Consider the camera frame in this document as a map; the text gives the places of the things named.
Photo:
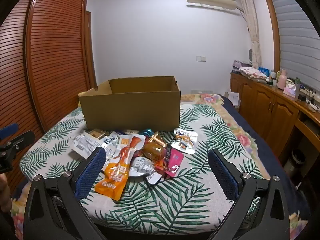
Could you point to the wooden louvred wardrobe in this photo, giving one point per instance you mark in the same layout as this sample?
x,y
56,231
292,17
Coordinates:
x,y
50,67

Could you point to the small cream snack packet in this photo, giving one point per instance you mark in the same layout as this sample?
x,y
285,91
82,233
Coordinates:
x,y
131,131

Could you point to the wooden window frame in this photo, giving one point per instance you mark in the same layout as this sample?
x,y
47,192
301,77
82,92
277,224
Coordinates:
x,y
273,42

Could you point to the blue boxes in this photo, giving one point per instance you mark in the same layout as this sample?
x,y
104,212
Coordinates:
x,y
264,71

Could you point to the green bottle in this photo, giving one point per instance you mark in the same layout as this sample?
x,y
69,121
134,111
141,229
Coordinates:
x,y
297,83

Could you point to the wooden sideboard cabinet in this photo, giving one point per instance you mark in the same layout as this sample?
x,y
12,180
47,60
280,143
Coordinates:
x,y
265,105

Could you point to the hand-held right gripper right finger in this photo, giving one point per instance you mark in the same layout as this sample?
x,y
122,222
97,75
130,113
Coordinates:
x,y
223,175

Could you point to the small white fan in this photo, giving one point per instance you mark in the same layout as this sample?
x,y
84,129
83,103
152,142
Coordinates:
x,y
250,57

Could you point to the clear packet with brown biscuit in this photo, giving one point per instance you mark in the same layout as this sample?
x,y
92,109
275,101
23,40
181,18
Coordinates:
x,y
96,133

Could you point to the white wall socket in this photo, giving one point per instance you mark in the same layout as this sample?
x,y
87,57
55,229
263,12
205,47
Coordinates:
x,y
201,58

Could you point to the pile of folded floral cloths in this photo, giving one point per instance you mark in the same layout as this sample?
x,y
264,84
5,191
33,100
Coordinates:
x,y
250,72

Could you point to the silver packet with orange print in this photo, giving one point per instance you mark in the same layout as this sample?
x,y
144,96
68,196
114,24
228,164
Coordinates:
x,y
186,140

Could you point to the white paper bag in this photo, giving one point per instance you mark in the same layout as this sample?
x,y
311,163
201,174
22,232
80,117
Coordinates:
x,y
234,98

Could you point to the brown cardboard box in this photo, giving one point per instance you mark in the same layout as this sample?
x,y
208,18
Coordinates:
x,y
130,110

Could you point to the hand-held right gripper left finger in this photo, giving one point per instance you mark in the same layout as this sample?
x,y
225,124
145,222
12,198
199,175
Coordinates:
x,y
90,172

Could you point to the silver grey foil packet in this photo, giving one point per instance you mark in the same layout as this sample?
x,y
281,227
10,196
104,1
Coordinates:
x,y
142,170

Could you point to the person's left hand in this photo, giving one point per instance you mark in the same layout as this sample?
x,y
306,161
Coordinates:
x,y
5,192

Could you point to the white and black snack packet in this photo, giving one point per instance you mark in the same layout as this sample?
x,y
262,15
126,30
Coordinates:
x,y
111,145

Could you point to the pink tissue box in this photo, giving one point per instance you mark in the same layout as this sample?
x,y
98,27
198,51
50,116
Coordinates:
x,y
292,92

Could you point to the white packet with barcode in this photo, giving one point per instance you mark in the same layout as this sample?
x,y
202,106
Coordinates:
x,y
85,143

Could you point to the dark waste bin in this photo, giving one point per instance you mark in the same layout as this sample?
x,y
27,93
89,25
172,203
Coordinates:
x,y
295,162

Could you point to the pink bottle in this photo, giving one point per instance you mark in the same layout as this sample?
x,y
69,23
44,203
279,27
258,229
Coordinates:
x,y
282,80

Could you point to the grey window blind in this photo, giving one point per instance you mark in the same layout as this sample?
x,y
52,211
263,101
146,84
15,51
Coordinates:
x,y
297,42

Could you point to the amber gold foil packet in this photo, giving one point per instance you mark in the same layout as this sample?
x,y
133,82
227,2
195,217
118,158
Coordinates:
x,y
155,150

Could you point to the orange snack packet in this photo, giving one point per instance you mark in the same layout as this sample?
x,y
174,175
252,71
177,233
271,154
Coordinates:
x,y
120,170

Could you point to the blue foil candy wrapper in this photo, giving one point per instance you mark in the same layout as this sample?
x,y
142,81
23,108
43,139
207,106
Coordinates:
x,y
146,133

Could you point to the green leaf print blanket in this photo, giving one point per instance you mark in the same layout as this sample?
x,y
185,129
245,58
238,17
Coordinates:
x,y
175,205

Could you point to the cream patterned curtain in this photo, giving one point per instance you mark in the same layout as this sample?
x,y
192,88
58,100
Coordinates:
x,y
253,30

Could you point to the pink snack packet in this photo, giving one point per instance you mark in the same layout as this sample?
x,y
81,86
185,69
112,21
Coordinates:
x,y
172,162

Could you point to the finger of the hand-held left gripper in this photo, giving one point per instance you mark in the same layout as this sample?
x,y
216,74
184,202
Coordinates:
x,y
8,130
17,142

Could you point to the floral bed blanket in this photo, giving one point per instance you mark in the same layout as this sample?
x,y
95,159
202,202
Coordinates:
x,y
240,127

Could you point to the navy bed sheet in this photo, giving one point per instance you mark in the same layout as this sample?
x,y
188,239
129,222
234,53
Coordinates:
x,y
265,150

